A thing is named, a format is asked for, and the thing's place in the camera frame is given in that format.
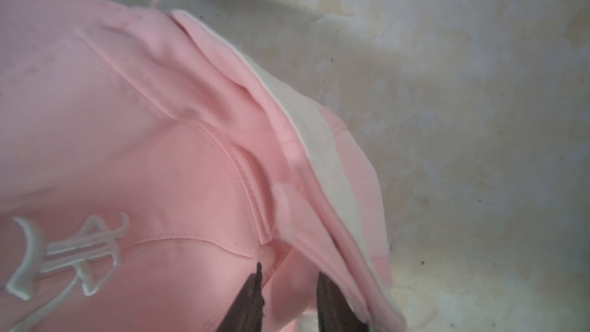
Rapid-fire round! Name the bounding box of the pink baseball cap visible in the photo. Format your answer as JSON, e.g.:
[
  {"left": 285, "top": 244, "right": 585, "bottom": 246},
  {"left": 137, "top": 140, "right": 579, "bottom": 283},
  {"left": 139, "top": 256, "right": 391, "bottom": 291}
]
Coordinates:
[{"left": 1, "top": 0, "right": 407, "bottom": 331}]

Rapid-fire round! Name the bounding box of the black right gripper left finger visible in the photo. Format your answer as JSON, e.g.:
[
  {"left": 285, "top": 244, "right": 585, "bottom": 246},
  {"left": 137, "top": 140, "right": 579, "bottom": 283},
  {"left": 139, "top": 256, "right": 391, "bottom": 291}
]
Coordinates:
[{"left": 217, "top": 262, "right": 265, "bottom": 332}]

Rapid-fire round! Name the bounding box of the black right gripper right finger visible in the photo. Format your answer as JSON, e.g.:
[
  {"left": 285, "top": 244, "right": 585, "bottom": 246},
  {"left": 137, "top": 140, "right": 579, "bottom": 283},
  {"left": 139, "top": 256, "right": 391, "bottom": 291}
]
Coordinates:
[{"left": 317, "top": 273, "right": 369, "bottom": 332}]

